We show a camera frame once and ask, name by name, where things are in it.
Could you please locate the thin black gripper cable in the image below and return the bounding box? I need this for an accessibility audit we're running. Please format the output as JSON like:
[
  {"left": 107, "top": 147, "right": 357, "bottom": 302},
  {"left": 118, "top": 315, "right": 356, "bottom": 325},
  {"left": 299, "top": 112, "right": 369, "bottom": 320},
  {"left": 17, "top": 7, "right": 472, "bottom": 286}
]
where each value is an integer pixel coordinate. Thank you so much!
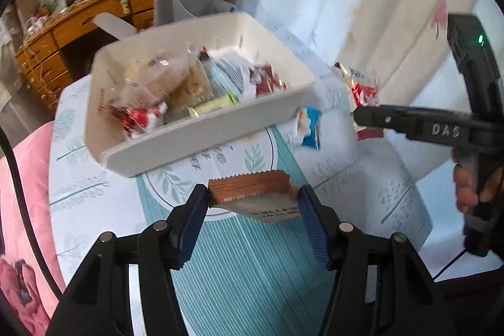
[{"left": 433, "top": 247, "right": 471, "bottom": 281}]

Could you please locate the person's right hand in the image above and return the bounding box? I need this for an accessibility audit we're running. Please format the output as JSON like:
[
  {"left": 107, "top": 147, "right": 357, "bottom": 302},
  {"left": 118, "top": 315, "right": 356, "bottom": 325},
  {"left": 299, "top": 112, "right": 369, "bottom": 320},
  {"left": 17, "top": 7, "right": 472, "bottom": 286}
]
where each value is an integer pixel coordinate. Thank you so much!
[{"left": 453, "top": 162, "right": 504, "bottom": 213}]

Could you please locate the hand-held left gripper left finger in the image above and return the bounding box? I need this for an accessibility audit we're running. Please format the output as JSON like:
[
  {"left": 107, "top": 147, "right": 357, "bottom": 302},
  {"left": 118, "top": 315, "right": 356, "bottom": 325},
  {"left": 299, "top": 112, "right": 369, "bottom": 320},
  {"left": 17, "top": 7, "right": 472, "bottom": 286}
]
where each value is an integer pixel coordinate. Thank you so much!
[{"left": 46, "top": 184, "right": 210, "bottom": 336}]

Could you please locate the wooden desk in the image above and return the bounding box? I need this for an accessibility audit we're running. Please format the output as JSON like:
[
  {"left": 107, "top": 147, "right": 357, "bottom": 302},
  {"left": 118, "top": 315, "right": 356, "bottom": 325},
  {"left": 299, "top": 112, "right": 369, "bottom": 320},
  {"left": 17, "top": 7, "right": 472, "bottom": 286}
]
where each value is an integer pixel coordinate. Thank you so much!
[{"left": 15, "top": 0, "right": 156, "bottom": 112}]

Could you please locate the green snack packet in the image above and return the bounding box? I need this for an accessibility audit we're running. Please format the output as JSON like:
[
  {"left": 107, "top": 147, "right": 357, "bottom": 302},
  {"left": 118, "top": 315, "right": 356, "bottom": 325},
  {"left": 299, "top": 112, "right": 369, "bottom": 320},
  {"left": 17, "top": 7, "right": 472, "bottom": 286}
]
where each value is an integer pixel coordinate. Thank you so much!
[{"left": 188, "top": 90, "right": 239, "bottom": 118}]

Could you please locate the red and white snack packet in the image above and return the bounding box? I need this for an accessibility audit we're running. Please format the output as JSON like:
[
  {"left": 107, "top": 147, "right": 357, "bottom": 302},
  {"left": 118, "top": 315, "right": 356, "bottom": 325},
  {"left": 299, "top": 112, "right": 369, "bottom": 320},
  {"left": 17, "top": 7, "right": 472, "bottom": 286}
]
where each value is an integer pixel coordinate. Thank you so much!
[{"left": 334, "top": 62, "right": 384, "bottom": 142}]

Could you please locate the brown snack packet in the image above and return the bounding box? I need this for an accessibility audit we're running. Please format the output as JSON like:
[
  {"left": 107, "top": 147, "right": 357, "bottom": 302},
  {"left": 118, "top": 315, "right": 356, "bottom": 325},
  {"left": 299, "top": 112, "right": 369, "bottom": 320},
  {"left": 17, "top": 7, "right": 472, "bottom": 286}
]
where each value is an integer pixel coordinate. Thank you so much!
[{"left": 207, "top": 170, "right": 304, "bottom": 224}]

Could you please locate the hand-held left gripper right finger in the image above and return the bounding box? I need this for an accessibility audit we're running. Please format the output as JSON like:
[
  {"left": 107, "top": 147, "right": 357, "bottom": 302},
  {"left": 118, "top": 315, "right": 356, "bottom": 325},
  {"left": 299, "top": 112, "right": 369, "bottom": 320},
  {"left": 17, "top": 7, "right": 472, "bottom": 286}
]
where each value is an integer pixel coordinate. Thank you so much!
[{"left": 297, "top": 184, "right": 450, "bottom": 336}]

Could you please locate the orange bread snack packet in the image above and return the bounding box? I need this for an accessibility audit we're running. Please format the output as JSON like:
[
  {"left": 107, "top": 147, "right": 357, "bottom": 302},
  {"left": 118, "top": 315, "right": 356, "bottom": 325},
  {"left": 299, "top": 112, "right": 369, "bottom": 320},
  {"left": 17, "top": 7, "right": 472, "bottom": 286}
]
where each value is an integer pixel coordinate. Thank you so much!
[{"left": 118, "top": 54, "right": 198, "bottom": 110}]

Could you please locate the dark red snack packet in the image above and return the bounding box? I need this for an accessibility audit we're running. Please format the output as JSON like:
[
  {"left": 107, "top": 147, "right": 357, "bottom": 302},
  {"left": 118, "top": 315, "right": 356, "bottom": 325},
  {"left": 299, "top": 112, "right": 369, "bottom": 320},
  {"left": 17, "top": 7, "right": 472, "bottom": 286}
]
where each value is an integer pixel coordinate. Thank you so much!
[{"left": 250, "top": 64, "right": 288, "bottom": 97}]

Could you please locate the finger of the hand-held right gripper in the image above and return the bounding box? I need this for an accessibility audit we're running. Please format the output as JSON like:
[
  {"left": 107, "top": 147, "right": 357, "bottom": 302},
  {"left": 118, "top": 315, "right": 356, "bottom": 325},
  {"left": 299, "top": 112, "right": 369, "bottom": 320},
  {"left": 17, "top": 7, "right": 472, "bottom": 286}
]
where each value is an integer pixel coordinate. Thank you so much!
[{"left": 352, "top": 105, "right": 475, "bottom": 143}]

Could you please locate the cream floral cloth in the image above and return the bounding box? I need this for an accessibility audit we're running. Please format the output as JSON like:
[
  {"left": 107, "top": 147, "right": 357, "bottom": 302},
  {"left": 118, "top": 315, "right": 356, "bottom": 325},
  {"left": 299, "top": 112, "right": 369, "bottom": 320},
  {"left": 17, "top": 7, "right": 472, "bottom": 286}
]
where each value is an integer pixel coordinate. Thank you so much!
[{"left": 236, "top": 0, "right": 501, "bottom": 203}]

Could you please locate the white plastic bin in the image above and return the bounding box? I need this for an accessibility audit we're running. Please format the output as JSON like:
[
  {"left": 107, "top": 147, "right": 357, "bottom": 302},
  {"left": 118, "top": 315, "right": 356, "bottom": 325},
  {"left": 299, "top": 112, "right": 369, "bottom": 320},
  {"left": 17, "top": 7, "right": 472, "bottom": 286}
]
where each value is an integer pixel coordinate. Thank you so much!
[{"left": 83, "top": 12, "right": 315, "bottom": 178}]

